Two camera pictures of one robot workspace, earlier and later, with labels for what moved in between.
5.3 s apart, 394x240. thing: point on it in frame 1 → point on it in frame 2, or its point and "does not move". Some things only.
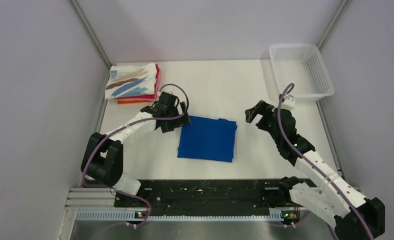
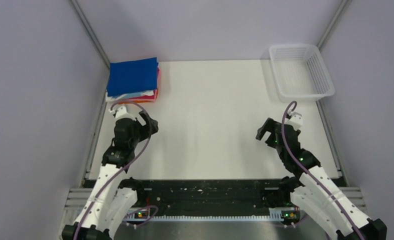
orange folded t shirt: x=134 y=101 does not move
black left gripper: x=180 y=122 → x=144 y=128
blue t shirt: x=208 y=138 → x=132 y=76
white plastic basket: x=303 y=65 does not move
